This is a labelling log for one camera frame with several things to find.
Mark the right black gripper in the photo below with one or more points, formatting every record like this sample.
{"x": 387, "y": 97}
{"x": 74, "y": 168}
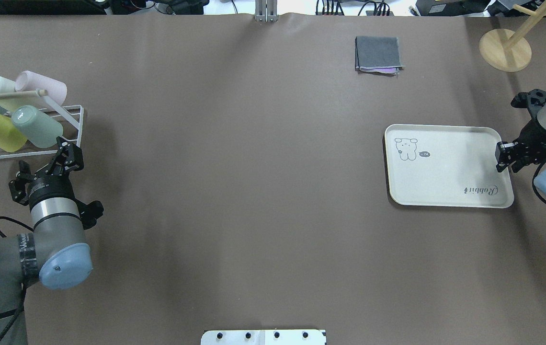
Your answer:
{"x": 534, "y": 135}

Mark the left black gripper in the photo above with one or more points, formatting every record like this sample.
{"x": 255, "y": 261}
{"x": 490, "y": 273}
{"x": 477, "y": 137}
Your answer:
{"x": 46, "y": 187}

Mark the green cup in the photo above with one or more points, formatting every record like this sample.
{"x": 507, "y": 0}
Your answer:
{"x": 37, "y": 126}

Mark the cream rabbit tray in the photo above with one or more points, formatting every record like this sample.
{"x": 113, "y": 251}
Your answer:
{"x": 436, "y": 165}

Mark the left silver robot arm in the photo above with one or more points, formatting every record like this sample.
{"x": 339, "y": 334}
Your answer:
{"x": 54, "y": 251}

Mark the pink cup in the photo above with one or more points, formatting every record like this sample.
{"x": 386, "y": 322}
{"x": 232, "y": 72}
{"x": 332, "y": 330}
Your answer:
{"x": 30, "y": 81}

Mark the wooden mug tree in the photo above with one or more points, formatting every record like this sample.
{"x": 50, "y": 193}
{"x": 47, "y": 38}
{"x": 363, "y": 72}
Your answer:
{"x": 508, "y": 50}

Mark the grey folded cloth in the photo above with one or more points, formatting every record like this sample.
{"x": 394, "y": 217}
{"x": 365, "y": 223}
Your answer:
{"x": 377, "y": 54}

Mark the white wire cup rack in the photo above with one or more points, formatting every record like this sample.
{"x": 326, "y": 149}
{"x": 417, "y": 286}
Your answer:
{"x": 72, "y": 119}

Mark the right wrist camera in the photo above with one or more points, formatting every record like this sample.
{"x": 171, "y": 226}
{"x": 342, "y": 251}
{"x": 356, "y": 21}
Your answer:
{"x": 533, "y": 101}

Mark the aluminium frame post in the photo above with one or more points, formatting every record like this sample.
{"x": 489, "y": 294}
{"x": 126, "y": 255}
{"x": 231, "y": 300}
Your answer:
{"x": 266, "y": 11}

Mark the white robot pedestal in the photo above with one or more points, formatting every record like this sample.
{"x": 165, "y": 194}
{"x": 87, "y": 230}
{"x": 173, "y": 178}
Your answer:
{"x": 288, "y": 336}

